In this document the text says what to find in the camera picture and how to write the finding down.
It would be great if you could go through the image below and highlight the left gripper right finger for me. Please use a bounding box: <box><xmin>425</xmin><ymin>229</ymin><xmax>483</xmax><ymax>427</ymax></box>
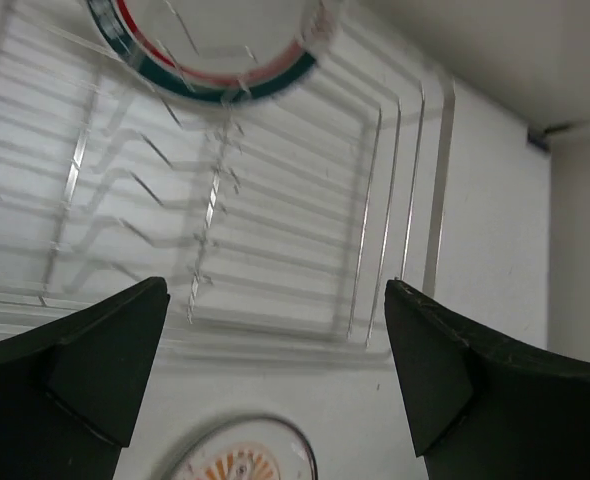
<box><xmin>385</xmin><ymin>280</ymin><xmax>590</xmax><ymax>479</ymax></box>

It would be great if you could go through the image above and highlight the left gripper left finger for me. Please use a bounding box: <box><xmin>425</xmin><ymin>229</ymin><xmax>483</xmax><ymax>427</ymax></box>
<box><xmin>0</xmin><ymin>277</ymin><xmax>170</xmax><ymax>479</ymax></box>

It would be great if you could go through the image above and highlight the orange sunburst plate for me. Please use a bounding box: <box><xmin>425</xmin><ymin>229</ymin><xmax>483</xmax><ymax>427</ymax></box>
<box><xmin>160</xmin><ymin>412</ymin><xmax>319</xmax><ymax>479</ymax></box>

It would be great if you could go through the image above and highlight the green rimmed plate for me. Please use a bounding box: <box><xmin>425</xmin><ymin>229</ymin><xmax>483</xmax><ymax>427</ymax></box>
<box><xmin>83</xmin><ymin>0</ymin><xmax>346</xmax><ymax>105</ymax></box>

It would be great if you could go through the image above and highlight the wire dish rack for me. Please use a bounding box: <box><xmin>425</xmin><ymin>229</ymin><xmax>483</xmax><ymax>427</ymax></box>
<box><xmin>0</xmin><ymin>1</ymin><xmax>451</xmax><ymax>369</ymax></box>

